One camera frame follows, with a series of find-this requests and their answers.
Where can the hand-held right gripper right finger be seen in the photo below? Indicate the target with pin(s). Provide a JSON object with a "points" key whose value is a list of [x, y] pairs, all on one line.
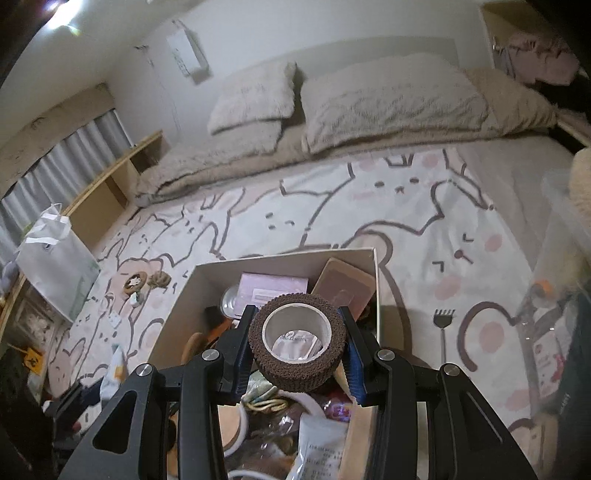
{"points": [[355, 383]]}

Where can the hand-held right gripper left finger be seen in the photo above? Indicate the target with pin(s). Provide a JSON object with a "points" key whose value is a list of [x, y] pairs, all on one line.
{"points": [[242, 378]]}

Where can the brown tape roll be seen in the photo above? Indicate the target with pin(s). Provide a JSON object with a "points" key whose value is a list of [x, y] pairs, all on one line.
{"points": [[295, 374]]}

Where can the white cardboard box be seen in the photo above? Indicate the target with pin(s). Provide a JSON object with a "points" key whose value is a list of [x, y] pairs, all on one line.
{"points": [[178, 318]]}

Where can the silver foil packet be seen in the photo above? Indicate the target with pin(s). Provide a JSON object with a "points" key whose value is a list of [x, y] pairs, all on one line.
{"points": [[113, 318]]}

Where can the round wooden lid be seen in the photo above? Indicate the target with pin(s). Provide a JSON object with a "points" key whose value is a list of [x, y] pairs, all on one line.
{"points": [[194, 346]]}

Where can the white printed packet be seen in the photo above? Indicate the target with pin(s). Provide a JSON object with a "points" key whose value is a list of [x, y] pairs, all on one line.
{"points": [[318, 447]]}

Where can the round silver lid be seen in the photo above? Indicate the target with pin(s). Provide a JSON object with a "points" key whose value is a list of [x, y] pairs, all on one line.
{"points": [[234, 302]]}

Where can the pink box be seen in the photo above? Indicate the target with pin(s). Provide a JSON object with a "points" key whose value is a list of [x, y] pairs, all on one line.
{"points": [[272, 286]]}

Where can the brown rectangular block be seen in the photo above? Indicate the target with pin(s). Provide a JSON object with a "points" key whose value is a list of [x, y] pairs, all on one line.
{"points": [[341, 281]]}

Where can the black rake back scratcher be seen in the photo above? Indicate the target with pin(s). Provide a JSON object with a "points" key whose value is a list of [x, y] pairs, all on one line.
{"points": [[443, 323]]}

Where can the small white round tin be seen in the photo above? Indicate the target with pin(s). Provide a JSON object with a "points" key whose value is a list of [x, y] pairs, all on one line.
{"points": [[134, 301]]}

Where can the printed bunny blanket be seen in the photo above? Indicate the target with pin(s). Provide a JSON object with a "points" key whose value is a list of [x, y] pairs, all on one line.
{"points": [[415, 221]]}

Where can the yellow black sign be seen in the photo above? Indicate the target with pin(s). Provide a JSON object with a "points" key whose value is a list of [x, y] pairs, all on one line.
{"points": [[32, 359]]}

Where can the white tote bag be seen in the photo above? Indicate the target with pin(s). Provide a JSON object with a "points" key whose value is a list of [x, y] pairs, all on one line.
{"points": [[55, 272]]}

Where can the doll display case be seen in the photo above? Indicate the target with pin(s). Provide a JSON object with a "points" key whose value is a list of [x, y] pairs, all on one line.
{"points": [[27, 318]]}

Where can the wooden bedside shelf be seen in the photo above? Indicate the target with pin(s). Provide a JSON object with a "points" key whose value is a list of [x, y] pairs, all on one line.
{"points": [[115, 184]]}

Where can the clear plastic storage bin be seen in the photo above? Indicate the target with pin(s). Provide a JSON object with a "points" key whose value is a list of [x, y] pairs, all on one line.
{"points": [[563, 230]]}

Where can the small fluffy beige pillow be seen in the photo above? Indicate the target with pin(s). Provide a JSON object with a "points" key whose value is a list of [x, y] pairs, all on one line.
{"points": [[254, 97]]}

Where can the grey curtain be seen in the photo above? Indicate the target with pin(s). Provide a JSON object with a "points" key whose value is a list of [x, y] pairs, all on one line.
{"points": [[55, 166]]}

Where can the large quilted beige pillow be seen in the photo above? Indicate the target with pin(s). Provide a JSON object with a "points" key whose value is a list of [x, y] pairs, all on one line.
{"points": [[392, 101]]}

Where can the beige plush toy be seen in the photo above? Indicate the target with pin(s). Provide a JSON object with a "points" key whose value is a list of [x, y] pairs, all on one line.
{"points": [[581, 180]]}

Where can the beige quilt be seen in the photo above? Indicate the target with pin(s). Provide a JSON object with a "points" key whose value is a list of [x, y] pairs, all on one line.
{"points": [[517, 106]]}

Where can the beige printed curtain valance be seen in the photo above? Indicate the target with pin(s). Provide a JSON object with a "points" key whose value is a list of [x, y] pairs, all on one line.
{"points": [[46, 120]]}

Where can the beige bed headboard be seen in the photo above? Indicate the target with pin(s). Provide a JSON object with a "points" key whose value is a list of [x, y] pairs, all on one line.
{"points": [[369, 53]]}

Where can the pile of clothes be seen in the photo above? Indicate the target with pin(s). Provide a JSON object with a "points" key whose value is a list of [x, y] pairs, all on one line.
{"points": [[540, 55]]}

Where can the white hanging wall banner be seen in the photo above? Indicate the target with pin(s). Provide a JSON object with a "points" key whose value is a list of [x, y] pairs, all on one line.
{"points": [[187, 50]]}

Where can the wall hook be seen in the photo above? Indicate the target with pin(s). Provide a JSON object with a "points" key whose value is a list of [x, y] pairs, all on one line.
{"points": [[143, 53]]}

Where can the wall alcove shelf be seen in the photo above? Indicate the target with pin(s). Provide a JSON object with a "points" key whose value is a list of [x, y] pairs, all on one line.
{"points": [[489, 27]]}

